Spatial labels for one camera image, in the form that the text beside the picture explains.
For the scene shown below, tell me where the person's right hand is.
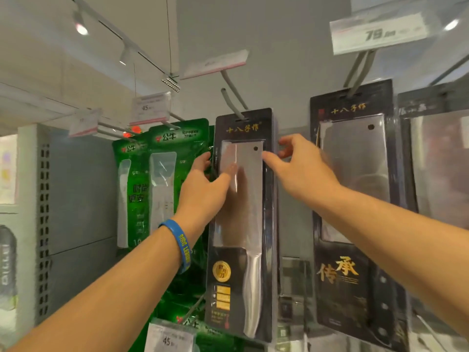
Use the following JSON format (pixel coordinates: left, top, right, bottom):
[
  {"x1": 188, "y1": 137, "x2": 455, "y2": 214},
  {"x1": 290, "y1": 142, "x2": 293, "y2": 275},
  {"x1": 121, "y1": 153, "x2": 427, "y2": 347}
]
[{"x1": 261, "y1": 133, "x2": 345, "y2": 214}]

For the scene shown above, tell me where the person's left hand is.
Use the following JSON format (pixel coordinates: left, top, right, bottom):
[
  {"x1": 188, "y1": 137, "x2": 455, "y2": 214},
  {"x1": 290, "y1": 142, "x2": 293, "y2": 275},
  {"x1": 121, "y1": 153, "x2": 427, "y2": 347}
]
[{"x1": 172, "y1": 152, "x2": 241, "y2": 246}]

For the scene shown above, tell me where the packaged cleaver steel handle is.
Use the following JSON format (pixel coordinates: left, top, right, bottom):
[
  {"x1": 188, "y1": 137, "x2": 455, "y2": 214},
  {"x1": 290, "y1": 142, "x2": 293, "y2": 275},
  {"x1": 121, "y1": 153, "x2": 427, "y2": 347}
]
[{"x1": 204, "y1": 108, "x2": 279, "y2": 343}]

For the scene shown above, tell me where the packaged cleaver black handle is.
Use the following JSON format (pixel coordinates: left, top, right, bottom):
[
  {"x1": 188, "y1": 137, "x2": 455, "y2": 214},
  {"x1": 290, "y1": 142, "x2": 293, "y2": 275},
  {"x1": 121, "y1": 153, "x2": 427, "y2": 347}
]
[{"x1": 309, "y1": 78, "x2": 411, "y2": 351}]

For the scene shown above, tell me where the grey metal display shelf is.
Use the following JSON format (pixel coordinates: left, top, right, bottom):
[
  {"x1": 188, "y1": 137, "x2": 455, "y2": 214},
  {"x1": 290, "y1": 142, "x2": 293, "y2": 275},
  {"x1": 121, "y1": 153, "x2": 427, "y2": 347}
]
[{"x1": 16, "y1": 51, "x2": 469, "y2": 352}]

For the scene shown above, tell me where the packaged cleaver wooden handle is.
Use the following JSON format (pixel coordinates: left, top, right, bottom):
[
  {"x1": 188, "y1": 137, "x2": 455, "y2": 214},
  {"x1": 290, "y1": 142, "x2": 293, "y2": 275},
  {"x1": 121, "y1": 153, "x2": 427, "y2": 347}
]
[{"x1": 397, "y1": 82, "x2": 469, "y2": 231}]

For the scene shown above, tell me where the white flip price tag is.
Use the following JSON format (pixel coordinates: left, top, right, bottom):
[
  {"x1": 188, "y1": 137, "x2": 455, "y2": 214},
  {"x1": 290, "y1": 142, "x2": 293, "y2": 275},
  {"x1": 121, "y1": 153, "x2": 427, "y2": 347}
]
[{"x1": 181, "y1": 49, "x2": 250, "y2": 80}]

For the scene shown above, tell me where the person's left forearm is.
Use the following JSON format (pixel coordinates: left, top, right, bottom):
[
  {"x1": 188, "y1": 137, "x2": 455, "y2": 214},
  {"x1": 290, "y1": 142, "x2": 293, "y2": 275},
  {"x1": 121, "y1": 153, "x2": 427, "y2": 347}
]
[{"x1": 7, "y1": 225, "x2": 184, "y2": 352}]

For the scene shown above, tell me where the person's right forearm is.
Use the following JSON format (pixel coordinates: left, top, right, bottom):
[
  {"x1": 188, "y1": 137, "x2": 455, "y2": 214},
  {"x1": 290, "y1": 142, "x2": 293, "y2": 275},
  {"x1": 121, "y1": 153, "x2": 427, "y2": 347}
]
[{"x1": 315, "y1": 186, "x2": 469, "y2": 338}]

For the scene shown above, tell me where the blue wristband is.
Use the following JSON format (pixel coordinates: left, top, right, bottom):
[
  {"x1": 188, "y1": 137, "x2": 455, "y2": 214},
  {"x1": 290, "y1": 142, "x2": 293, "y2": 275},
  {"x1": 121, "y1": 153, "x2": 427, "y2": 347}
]
[{"x1": 158, "y1": 219, "x2": 192, "y2": 274}]

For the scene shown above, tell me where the black linear track light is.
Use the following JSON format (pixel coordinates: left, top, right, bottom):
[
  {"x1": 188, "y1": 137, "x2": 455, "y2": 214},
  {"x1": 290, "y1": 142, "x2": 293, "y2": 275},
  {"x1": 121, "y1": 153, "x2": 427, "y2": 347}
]
[{"x1": 161, "y1": 76, "x2": 181, "y2": 93}]

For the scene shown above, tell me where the white tall box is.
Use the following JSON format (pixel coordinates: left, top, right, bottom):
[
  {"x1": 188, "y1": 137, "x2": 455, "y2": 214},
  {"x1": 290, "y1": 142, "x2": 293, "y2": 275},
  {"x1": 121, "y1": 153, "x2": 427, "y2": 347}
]
[{"x1": 0, "y1": 134, "x2": 18, "y2": 205}]

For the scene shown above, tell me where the bright ceiling light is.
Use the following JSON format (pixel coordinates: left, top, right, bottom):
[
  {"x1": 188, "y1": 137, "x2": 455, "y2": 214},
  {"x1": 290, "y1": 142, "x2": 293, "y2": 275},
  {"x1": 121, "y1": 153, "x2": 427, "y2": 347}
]
[{"x1": 74, "y1": 12, "x2": 89, "y2": 36}]

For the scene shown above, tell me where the dark grey bottle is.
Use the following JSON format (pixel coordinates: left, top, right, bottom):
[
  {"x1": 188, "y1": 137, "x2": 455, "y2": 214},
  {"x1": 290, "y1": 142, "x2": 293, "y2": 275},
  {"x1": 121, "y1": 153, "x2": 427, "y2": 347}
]
[{"x1": 0, "y1": 225, "x2": 18, "y2": 312}]

